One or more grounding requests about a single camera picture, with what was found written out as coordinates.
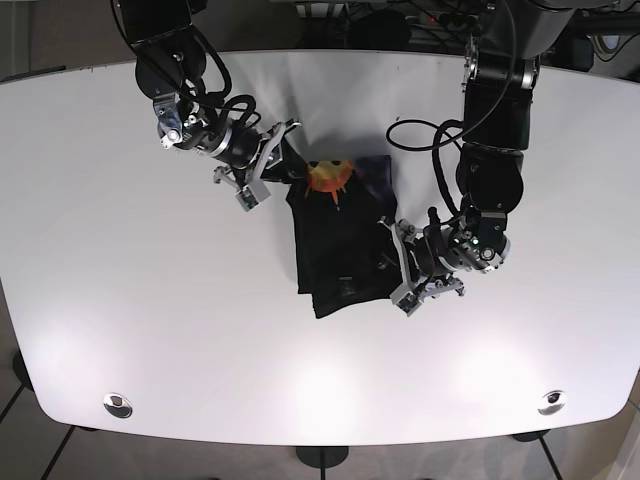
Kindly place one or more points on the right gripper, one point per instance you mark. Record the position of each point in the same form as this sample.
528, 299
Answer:
245, 153

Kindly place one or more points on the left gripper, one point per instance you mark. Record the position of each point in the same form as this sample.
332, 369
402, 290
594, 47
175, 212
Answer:
429, 259

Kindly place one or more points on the black printed T-shirt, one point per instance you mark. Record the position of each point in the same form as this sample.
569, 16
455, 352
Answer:
336, 212

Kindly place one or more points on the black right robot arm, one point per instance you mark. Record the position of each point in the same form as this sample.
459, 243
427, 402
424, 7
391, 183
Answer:
190, 87

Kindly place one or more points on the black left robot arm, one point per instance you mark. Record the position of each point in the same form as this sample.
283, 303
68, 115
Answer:
477, 160

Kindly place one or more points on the black table base foot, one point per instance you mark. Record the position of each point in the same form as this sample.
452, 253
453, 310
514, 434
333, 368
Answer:
317, 457

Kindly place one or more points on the power strip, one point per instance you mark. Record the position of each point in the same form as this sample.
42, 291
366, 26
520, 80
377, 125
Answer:
449, 20

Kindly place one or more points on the right chrome table grommet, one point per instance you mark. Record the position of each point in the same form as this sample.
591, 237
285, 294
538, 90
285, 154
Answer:
552, 402

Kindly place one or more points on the chrome table grommet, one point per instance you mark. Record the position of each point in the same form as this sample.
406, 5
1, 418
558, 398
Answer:
552, 402
117, 405

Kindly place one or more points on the left chrome table grommet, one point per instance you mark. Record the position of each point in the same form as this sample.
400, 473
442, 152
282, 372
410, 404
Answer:
117, 405

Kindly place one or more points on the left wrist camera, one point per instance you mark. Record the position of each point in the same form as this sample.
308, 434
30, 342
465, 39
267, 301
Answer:
406, 299

